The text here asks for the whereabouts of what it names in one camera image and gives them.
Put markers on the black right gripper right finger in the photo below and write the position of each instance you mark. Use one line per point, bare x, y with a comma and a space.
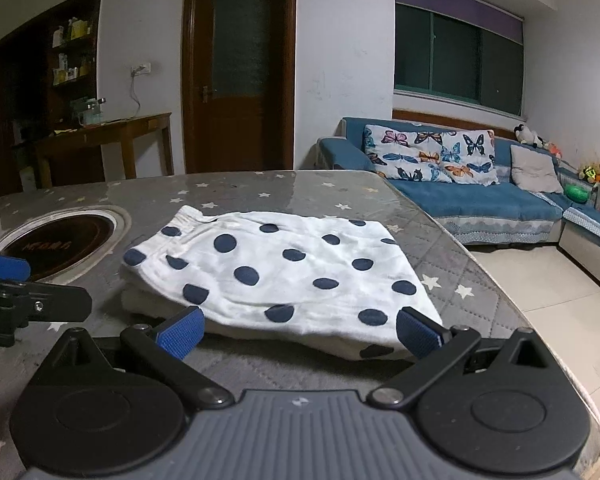
458, 368

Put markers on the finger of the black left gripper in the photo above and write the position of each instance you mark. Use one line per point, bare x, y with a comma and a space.
22, 301

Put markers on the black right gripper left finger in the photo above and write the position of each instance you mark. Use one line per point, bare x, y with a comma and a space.
156, 352

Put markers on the white navy polka dot garment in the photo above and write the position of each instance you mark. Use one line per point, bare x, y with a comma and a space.
333, 284

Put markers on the round built-in induction cooker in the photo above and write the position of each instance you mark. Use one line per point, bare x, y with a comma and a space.
66, 245

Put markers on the butterfly print pillow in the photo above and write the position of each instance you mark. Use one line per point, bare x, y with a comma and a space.
426, 154

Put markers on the beige square cushion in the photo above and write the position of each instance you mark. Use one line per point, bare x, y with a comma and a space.
533, 172

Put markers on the blue sectional sofa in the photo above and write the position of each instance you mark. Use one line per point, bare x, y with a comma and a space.
496, 215

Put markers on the wooden side table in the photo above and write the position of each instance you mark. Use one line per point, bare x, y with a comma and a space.
121, 131

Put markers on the glass jar on table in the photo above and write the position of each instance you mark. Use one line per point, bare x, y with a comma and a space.
88, 111

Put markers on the green ball toy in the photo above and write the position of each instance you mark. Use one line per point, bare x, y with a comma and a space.
576, 193

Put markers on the dark wooden shelf cabinet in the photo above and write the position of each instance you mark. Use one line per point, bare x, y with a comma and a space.
46, 65

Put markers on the black white plush toy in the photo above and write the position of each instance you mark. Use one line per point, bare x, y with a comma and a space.
525, 135

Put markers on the colourful toys pile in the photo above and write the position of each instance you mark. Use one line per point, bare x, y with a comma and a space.
590, 173

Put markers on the dark green window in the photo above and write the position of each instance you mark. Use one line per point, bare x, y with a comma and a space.
463, 50

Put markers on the brown wooden door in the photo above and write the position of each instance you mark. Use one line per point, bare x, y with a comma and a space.
237, 84

